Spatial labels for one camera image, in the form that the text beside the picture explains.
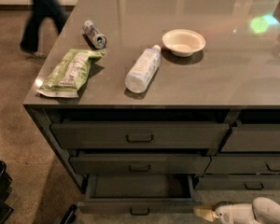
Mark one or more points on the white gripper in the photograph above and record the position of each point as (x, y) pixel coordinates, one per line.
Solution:
(224, 212)

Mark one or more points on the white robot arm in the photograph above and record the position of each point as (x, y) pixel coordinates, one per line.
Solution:
(262, 210)

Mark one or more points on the grey drawer cabinet counter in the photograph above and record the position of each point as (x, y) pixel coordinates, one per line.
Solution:
(235, 77)

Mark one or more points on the black object at bottom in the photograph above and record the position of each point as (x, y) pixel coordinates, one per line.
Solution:
(70, 215)

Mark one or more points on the clear plastic water bottle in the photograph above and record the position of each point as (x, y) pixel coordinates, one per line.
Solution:
(139, 77)

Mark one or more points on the white paper bowl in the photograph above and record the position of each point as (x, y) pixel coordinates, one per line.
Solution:
(183, 42)

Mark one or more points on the green snack bag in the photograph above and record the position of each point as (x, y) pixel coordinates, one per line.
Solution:
(70, 74)

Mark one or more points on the silver drink can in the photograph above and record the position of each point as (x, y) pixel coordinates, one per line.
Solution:
(94, 35)

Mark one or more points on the black rack at left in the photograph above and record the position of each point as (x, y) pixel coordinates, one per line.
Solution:
(5, 182)

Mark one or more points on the person walking in background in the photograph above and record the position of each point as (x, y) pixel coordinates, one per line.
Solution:
(41, 9)

